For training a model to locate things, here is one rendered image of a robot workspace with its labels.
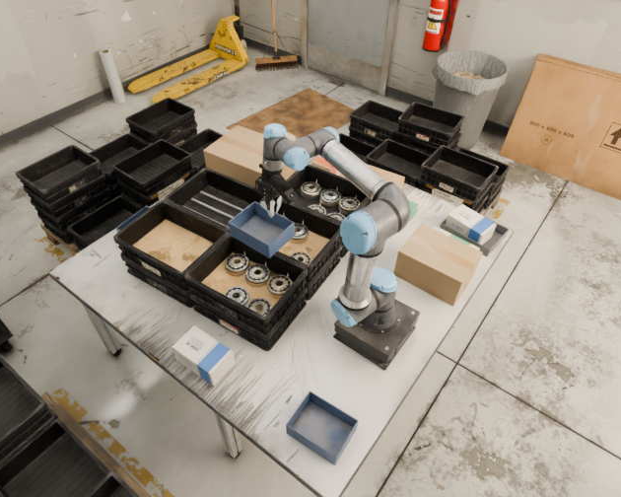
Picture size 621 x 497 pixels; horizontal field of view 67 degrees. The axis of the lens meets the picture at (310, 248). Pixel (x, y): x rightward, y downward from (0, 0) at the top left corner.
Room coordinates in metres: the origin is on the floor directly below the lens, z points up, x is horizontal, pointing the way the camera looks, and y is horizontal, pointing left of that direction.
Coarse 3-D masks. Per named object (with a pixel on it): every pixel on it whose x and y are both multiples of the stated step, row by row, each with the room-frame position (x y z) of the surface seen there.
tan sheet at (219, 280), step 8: (224, 264) 1.34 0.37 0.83; (216, 272) 1.30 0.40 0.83; (224, 272) 1.30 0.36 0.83; (272, 272) 1.30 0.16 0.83; (208, 280) 1.25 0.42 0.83; (216, 280) 1.25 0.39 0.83; (224, 280) 1.26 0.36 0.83; (232, 280) 1.26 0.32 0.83; (240, 280) 1.26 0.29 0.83; (216, 288) 1.21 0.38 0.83; (224, 288) 1.21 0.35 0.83; (248, 288) 1.22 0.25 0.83; (256, 288) 1.22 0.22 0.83; (264, 288) 1.22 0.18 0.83; (256, 296) 1.18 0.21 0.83; (264, 296) 1.18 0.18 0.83; (272, 304) 1.14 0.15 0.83
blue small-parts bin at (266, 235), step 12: (252, 204) 1.39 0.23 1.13; (240, 216) 1.33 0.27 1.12; (252, 216) 1.38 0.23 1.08; (264, 216) 1.37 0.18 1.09; (276, 216) 1.33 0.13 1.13; (240, 228) 1.32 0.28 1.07; (252, 228) 1.32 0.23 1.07; (264, 228) 1.32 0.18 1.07; (276, 228) 1.32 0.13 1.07; (288, 228) 1.25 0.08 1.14; (240, 240) 1.25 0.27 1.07; (252, 240) 1.21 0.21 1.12; (264, 240) 1.26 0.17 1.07; (276, 240) 1.20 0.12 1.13; (288, 240) 1.25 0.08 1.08; (264, 252) 1.18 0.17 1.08
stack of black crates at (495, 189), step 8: (464, 152) 2.95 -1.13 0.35; (472, 152) 2.92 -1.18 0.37; (488, 160) 2.85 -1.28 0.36; (496, 160) 2.83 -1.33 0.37; (504, 168) 2.77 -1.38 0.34; (496, 176) 2.78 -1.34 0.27; (504, 176) 2.66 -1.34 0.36; (496, 184) 2.54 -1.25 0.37; (488, 192) 2.55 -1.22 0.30; (496, 192) 2.62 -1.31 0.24; (488, 200) 2.53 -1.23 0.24
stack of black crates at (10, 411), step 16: (0, 368) 1.02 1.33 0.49; (0, 384) 0.95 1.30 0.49; (16, 384) 0.95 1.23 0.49; (0, 400) 0.87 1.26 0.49; (16, 400) 0.87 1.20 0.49; (32, 400) 0.87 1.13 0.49; (0, 416) 0.81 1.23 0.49; (16, 416) 0.81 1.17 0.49; (32, 416) 0.76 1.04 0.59; (48, 416) 0.80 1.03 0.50; (0, 432) 0.74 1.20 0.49; (16, 432) 0.71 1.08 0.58; (32, 432) 0.74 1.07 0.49; (0, 448) 0.66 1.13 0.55; (16, 448) 0.68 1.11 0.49; (0, 464) 0.62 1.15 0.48
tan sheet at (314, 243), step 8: (312, 240) 1.51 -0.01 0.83; (320, 240) 1.51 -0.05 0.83; (328, 240) 1.51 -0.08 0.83; (280, 248) 1.45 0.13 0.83; (288, 248) 1.45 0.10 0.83; (296, 248) 1.45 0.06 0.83; (304, 248) 1.45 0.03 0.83; (312, 248) 1.45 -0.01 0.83; (320, 248) 1.45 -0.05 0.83; (312, 256) 1.40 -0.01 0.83
